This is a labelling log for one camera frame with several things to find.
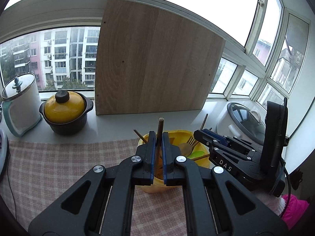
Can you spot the light wooden board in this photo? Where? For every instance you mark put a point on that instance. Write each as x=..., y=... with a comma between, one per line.
x=153, y=60

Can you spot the orange plastic utensil holder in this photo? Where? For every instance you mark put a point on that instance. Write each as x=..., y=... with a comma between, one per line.
x=167, y=170

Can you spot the wooden spoon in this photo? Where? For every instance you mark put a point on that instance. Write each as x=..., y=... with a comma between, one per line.
x=186, y=149

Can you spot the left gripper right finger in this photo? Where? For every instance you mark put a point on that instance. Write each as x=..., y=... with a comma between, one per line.
x=217, y=204

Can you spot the wooden chopstick red tip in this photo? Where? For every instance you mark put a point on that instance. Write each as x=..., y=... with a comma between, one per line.
x=201, y=157

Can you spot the metal fork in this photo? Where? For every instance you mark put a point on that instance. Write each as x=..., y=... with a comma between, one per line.
x=191, y=141

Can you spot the white teal canister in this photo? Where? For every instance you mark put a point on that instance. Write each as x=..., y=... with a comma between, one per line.
x=21, y=103

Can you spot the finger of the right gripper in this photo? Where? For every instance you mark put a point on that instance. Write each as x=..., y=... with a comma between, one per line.
x=210, y=139

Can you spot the white floral rice cooker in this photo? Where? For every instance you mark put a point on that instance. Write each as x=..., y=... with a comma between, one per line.
x=239, y=121

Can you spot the pink sleeve right forearm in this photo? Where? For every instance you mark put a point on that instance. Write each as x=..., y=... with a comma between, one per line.
x=296, y=208

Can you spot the green plastic spoon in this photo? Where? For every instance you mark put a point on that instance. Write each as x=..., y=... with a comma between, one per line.
x=196, y=154

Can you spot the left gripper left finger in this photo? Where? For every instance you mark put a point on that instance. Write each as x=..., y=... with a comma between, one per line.
x=100, y=202

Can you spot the black pot yellow lid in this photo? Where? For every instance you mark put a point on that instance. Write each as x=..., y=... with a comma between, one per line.
x=66, y=112

